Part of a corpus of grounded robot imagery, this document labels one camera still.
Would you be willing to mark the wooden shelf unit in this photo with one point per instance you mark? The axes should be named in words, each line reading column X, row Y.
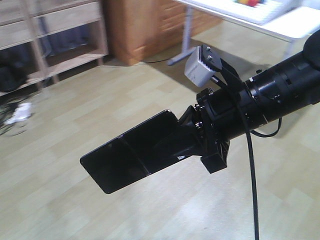
column 49, row 37

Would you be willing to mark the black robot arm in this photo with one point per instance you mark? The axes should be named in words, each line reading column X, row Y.
column 279, row 90

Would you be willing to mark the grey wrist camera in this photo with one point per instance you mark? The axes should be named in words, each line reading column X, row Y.
column 196, row 70

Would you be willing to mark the white power strip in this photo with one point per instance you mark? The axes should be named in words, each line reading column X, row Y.
column 20, row 114

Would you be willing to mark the black smartphone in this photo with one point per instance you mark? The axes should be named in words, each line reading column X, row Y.
column 131, row 156

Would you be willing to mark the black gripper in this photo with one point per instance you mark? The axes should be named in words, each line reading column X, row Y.
column 225, row 114

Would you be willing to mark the white studded building baseplate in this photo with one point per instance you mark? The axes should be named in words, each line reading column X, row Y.
column 258, row 15

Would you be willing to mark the white desk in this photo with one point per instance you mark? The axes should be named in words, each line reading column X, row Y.
column 291, row 26

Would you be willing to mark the wooden cabinet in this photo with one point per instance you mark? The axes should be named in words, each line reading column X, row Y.
column 138, row 29

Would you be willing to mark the colourful toy bricks cluster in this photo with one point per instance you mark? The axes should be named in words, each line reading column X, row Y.
column 251, row 3

